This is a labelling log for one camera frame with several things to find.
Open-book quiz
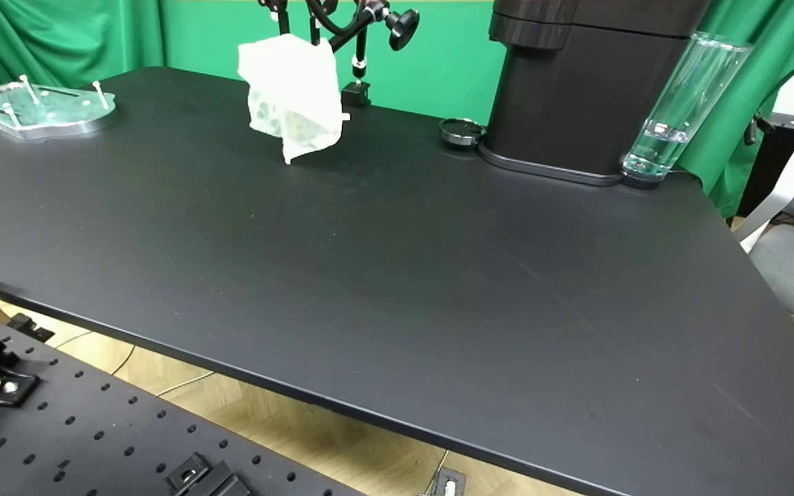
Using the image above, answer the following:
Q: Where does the clear water tank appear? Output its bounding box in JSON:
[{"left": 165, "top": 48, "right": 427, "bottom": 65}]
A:
[{"left": 620, "top": 32, "right": 754, "bottom": 189}]

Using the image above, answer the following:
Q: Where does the clear acrylic plate with pegs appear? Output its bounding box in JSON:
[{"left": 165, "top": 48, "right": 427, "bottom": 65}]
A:
[{"left": 0, "top": 74, "right": 117, "bottom": 141}]

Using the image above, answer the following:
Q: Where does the white cable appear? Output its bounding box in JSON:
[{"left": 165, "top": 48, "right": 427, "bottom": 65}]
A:
[{"left": 110, "top": 343, "right": 216, "bottom": 398}]

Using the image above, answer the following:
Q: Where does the black stand with clamp arms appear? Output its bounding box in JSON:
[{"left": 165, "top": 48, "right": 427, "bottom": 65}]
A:
[{"left": 258, "top": 0, "right": 420, "bottom": 108}]

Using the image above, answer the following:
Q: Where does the black metal foot bracket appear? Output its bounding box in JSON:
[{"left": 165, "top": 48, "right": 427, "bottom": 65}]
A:
[{"left": 430, "top": 467, "right": 468, "bottom": 496}]

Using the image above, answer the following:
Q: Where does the black coffee machine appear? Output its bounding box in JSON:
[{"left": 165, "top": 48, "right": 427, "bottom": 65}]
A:
[{"left": 477, "top": 0, "right": 713, "bottom": 187}]

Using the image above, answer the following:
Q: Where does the white cloth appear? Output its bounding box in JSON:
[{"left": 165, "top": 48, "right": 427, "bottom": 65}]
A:
[{"left": 237, "top": 34, "right": 352, "bottom": 165}]

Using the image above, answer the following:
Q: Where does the green curtain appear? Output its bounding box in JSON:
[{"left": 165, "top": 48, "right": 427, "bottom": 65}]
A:
[
  {"left": 671, "top": 0, "right": 794, "bottom": 219},
  {"left": 0, "top": 0, "right": 165, "bottom": 90}
]

